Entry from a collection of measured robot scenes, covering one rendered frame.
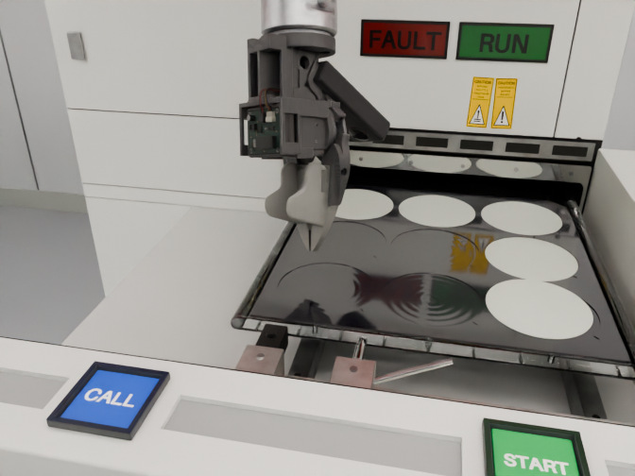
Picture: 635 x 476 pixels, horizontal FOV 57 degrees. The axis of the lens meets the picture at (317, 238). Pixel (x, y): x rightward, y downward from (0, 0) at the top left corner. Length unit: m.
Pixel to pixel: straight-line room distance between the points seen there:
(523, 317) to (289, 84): 0.32
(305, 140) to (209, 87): 0.38
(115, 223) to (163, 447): 0.75
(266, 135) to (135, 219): 0.54
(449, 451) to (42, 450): 0.24
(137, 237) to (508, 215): 0.63
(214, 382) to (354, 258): 0.30
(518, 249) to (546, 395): 0.17
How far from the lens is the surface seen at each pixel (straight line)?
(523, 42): 0.84
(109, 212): 1.08
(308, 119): 0.57
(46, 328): 2.26
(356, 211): 0.77
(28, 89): 3.00
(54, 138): 3.01
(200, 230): 0.91
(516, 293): 0.63
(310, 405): 0.39
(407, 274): 0.64
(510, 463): 0.37
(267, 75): 0.58
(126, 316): 0.74
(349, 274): 0.63
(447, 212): 0.79
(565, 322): 0.60
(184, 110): 0.94
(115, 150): 1.02
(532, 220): 0.80
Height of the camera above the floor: 1.23
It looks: 28 degrees down
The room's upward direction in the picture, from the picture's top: straight up
